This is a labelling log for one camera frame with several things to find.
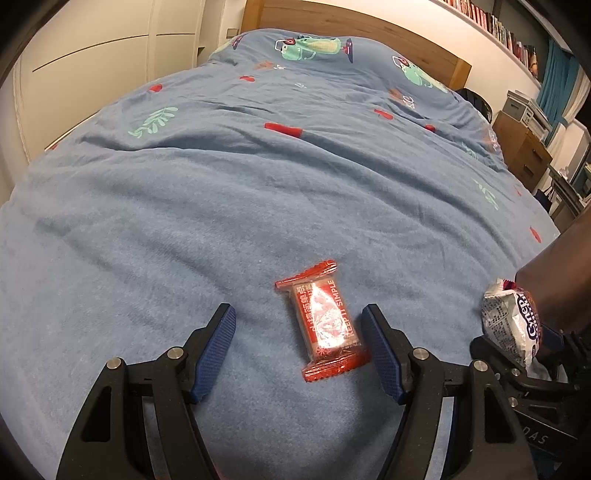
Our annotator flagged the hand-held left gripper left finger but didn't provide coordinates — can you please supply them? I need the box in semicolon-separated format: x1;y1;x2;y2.
55;302;238;480

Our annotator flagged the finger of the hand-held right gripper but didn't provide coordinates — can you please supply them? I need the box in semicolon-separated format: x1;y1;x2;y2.
470;337;591;457
538;323;591;371

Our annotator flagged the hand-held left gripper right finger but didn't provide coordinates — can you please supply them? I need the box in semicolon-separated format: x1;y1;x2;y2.
361;303;539;480

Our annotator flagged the white red snack packet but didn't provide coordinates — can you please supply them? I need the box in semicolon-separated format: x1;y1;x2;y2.
481;277;548;370

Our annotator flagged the black grey cylindrical bin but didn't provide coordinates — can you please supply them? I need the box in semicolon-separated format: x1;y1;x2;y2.
515;217;591;337

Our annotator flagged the grey desk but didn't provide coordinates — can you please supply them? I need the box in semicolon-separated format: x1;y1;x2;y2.
549;157;591;232

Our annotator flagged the dark blue shopping bag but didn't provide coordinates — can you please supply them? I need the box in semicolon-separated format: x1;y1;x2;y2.
536;187;561;213

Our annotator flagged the printed blue blanket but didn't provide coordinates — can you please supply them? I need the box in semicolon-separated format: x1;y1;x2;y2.
0;28;561;480

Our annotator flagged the wooden drawer cabinet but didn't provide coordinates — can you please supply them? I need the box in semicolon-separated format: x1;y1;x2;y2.
492;111;553;195

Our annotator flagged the grey printer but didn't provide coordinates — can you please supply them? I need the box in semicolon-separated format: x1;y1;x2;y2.
502;90;552;139

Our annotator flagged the black backpack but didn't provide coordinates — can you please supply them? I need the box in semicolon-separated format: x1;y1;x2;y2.
457;88;492;123

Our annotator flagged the long teal curtain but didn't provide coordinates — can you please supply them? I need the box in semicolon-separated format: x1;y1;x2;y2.
538;39;580;123

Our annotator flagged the row of books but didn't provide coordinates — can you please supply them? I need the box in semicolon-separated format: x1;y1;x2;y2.
438;0;541;77

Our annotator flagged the wooden headboard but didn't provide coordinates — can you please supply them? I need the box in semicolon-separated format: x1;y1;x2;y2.
242;0;472;90

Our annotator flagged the white wardrobe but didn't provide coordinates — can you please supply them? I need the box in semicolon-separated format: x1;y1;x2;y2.
0;0;245;185

